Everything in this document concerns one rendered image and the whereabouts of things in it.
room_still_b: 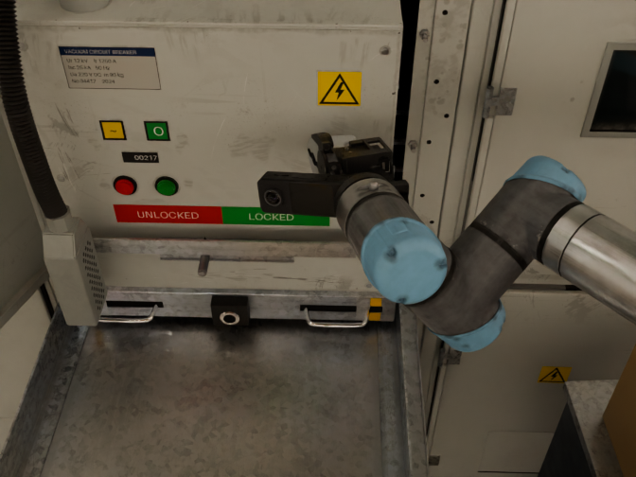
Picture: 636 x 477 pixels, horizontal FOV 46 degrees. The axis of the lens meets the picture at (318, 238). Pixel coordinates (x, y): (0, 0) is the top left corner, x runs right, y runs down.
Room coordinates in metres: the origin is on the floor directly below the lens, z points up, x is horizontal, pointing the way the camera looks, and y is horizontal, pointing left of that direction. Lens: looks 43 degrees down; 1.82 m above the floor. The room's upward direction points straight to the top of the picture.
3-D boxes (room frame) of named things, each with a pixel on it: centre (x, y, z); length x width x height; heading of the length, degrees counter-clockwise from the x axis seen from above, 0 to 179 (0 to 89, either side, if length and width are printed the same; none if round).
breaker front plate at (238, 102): (0.83, 0.14, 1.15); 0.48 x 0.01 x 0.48; 88
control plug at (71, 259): (0.77, 0.35, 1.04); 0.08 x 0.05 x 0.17; 178
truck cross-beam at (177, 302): (0.85, 0.14, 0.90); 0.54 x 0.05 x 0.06; 88
